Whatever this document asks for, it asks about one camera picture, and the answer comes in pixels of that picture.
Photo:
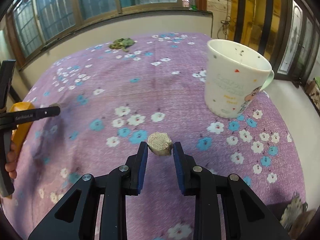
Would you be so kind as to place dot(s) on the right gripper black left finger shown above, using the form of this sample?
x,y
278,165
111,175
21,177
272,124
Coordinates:
x,y
74,216

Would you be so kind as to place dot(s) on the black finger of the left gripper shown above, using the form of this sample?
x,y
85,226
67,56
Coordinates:
x,y
41,113

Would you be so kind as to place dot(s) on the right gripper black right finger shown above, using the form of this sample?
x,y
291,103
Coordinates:
x,y
224,202

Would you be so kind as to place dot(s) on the small sugarcane piece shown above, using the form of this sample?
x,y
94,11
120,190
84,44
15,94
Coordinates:
x,y
160,144
55,105

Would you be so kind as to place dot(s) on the left hand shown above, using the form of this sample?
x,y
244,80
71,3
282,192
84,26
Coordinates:
x,y
11,164

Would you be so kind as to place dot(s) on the yellow rimmed white tray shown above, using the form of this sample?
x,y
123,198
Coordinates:
x,y
20,133

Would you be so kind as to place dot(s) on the red black jar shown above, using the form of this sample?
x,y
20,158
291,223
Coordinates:
x,y
296,218

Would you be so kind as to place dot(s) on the purple floral tablecloth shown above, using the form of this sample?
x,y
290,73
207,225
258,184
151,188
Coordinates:
x,y
112,100

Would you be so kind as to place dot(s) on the window with green grille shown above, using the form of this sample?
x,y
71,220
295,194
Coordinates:
x,y
36,25

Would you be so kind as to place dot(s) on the green leafy sprig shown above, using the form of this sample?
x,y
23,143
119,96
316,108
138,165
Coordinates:
x,y
122,43

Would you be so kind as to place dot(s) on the white patterned mug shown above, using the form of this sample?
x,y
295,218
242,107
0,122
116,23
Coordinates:
x,y
235,74

